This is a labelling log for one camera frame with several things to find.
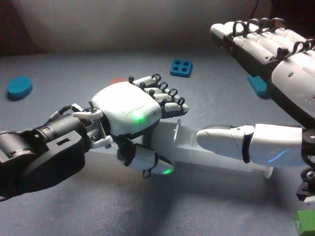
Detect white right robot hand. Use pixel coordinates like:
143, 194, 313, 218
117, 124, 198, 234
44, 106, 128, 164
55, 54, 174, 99
196, 17, 315, 170

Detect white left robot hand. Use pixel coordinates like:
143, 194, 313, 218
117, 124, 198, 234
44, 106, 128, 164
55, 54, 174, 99
91, 73, 190, 179

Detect red heart block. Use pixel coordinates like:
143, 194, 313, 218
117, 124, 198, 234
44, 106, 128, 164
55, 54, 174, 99
109, 77, 128, 86

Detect blue plain block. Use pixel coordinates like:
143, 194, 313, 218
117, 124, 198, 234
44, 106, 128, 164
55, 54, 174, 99
247, 74, 271, 99

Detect dark furniture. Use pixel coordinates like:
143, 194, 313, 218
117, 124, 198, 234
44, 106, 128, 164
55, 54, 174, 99
269, 0, 315, 41

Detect blue square four-hole block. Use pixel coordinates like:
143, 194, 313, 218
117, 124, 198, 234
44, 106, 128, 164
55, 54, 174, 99
169, 59, 193, 78

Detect blue round block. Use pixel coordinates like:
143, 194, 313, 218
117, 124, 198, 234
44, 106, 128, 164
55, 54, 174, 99
7, 76, 33, 101

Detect grey table cloth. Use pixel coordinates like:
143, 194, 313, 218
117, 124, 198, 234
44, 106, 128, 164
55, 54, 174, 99
0, 50, 315, 236

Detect green block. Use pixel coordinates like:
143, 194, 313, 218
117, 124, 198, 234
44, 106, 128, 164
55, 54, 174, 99
294, 210, 315, 236

